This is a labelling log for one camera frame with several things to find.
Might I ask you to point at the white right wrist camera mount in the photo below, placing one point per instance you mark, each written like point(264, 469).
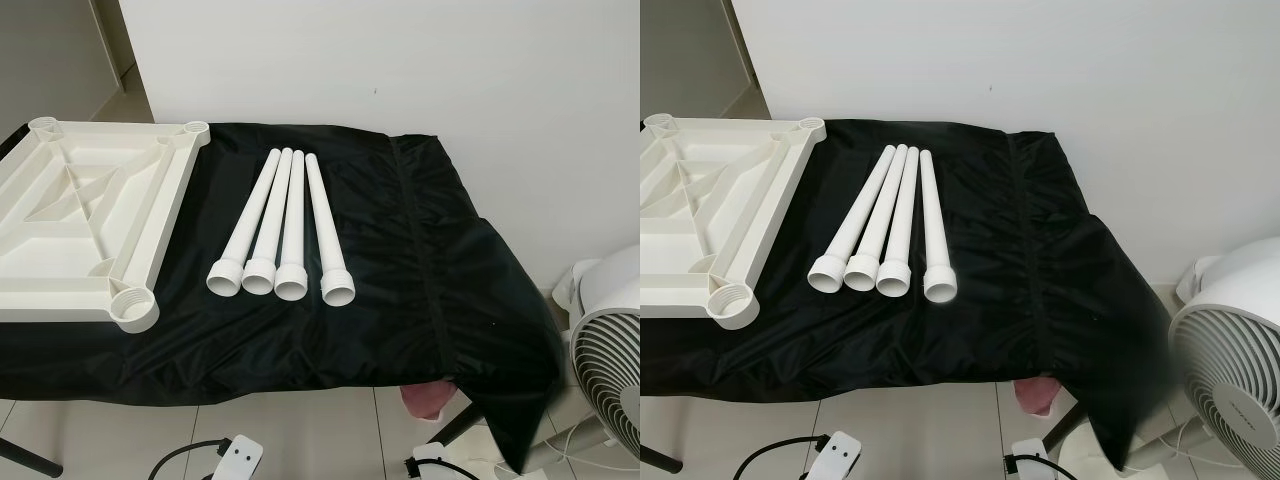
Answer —
point(1030, 462)
point(432, 462)

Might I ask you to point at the pink fabric item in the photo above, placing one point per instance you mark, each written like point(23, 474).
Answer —
point(1035, 395)
point(425, 397)

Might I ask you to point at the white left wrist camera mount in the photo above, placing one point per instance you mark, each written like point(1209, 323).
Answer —
point(240, 455)
point(838, 452)

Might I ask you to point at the white plastic children table top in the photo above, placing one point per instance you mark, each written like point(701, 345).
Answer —
point(60, 270)
point(680, 270)

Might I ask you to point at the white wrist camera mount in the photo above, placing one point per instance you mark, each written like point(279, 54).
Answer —
point(432, 462)
point(240, 455)
point(838, 452)
point(1030, 462)

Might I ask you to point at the white floor fan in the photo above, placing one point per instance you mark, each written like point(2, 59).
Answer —
point(605, 360)
point(1230, 350)

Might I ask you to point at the black cloth table cover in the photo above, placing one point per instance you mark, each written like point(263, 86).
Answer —
point(1050, 280)
point(420, 280)

